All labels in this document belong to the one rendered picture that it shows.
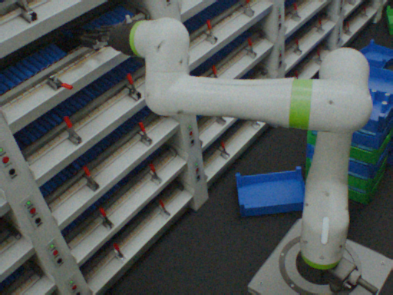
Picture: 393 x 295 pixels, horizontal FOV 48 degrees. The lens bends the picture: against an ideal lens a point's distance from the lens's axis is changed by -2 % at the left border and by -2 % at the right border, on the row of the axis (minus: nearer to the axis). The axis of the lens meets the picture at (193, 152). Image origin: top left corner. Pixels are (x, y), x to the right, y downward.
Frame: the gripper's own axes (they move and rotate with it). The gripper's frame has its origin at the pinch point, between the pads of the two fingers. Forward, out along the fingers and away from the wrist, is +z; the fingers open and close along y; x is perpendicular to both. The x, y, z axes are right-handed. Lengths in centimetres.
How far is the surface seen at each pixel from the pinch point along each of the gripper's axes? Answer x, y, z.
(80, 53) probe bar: 4.0, 3.6, -0.6
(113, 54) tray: 8.4, -5.1, -3.4
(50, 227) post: 47, 36, 1
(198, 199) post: 93, -29, 9
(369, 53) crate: 99, -193, -1
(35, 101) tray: 8.1, 23.7, -3.0
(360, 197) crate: 103, -69, -49
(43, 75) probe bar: 4.0, 17.4, -0.6
